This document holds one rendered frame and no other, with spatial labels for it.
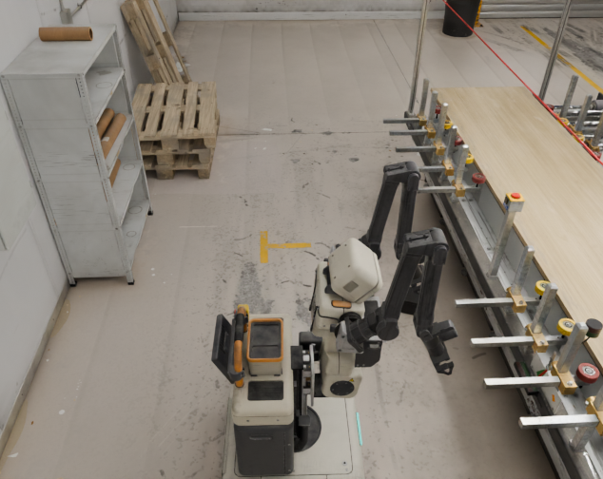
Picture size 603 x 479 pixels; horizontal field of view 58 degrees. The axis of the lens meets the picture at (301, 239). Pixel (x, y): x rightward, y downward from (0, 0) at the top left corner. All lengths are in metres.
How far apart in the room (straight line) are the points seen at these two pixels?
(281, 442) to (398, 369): 1.24
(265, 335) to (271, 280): 1.63
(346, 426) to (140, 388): 1.28
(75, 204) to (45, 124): 0.56
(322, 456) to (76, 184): 2.18
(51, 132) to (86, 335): 1.29
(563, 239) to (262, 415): 1.85
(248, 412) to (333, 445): 0.65
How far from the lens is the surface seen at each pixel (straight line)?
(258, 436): 2.44
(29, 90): 3.45
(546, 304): 2.59
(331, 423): 2.87
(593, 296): 2.90
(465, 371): 3.56
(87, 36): 3.79
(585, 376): 2.52
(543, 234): 3.20
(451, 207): 3.61
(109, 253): 3.95
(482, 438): 3.31
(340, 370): 2.34
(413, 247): 1.73
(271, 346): 2.33
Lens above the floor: 2.67
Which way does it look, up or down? 38 degrees down
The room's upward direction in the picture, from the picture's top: 1 degrees clockwise
